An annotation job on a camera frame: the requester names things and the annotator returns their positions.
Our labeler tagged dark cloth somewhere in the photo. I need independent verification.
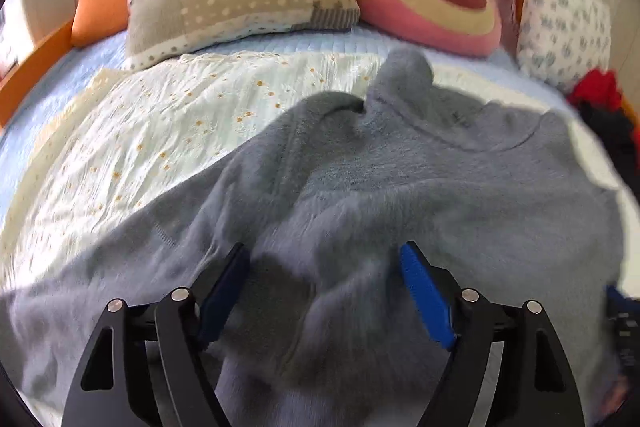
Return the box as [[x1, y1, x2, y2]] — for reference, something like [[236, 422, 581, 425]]
[[580, 102, 640, 168]]

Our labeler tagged white blue-flowered pillow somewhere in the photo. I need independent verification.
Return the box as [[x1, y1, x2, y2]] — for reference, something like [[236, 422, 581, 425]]
[[515, 0, 613, 95]]

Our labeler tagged light blue quilted bed sheet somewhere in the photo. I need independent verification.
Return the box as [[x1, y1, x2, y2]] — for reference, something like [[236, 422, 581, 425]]
[[0, 24, 576, 218]]

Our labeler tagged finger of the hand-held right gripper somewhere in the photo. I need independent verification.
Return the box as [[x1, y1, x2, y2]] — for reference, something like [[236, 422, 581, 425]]
[[606, 284, 640, 358]]

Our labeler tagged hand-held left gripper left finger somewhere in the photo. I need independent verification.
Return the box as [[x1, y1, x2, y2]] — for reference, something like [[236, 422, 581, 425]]
[[60, 242, 251, 427]]

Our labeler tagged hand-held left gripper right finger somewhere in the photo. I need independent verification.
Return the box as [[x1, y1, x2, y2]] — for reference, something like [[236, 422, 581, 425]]
[[399, 241, 587, 427]]

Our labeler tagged pale floral blanket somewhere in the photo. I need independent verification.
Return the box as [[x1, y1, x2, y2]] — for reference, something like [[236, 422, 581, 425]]
[[0, 51, 638, 298]]

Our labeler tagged grey fleece sweater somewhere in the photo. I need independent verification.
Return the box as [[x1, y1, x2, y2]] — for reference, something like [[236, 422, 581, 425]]
[[0, 47, 626, 427]]

